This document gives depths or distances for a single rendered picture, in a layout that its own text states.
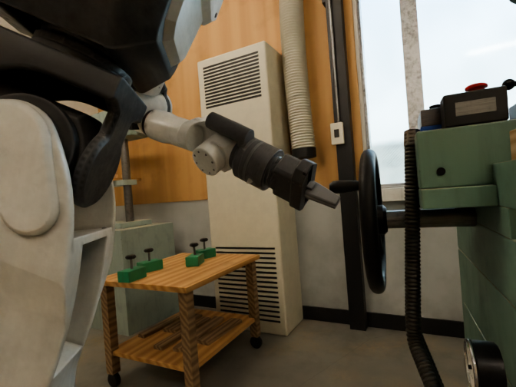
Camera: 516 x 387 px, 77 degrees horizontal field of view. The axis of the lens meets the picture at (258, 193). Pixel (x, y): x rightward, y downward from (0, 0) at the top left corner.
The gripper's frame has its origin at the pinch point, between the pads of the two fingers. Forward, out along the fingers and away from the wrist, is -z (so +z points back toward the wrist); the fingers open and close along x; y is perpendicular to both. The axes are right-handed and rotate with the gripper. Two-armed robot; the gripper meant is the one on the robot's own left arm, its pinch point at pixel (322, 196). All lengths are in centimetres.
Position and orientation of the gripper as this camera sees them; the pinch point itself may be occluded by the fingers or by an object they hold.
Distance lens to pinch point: 61.2
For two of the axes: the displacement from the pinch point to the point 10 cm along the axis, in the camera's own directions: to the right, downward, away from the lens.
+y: 5.6, -7.1, 4.3
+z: -8.3, -4.4, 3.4
